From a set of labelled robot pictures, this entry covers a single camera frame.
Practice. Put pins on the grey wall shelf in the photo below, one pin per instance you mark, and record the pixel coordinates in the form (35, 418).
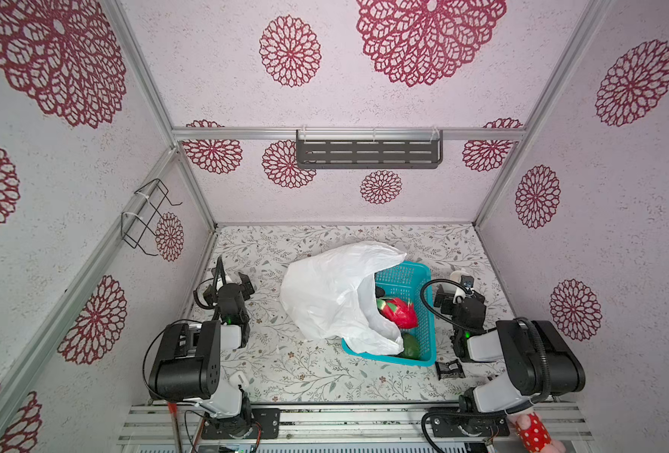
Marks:
(369, 151)

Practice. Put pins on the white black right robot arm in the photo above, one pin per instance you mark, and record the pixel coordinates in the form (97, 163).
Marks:
(538, 362)

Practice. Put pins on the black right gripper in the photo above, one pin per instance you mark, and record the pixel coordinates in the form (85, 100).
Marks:
(480, 304)

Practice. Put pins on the red handled tool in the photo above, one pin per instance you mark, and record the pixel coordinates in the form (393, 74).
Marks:
(174, 415)

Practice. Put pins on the black wire wall rack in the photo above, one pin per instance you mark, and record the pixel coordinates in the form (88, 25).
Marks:
(153, 228)

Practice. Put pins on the small black packet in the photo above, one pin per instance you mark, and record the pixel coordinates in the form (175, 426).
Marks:
(450, 370)

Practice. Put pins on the red dragon fruit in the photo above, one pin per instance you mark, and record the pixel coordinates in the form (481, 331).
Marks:
(401, 313)

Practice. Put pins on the pink plush toy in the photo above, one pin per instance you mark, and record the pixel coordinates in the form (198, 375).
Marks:
(534, 436)

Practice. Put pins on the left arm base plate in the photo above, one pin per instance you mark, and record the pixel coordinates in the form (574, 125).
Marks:
(251, 425)

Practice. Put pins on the dark green avocado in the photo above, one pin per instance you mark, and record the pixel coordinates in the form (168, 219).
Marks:
(411, 347)

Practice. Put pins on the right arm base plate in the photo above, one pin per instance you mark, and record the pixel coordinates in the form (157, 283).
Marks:
(449, 422)

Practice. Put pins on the teal plastic basket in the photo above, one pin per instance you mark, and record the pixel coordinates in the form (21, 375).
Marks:
(405, 282)

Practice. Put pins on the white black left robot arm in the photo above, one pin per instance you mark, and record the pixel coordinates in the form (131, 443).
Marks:
(187, 366)

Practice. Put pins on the white cup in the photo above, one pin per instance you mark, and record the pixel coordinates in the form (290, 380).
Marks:
(464, 283)

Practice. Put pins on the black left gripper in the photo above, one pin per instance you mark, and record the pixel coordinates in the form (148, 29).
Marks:
(218, 304)

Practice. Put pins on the white plastic bag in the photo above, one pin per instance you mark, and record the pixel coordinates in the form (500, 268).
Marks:
(333, 294)

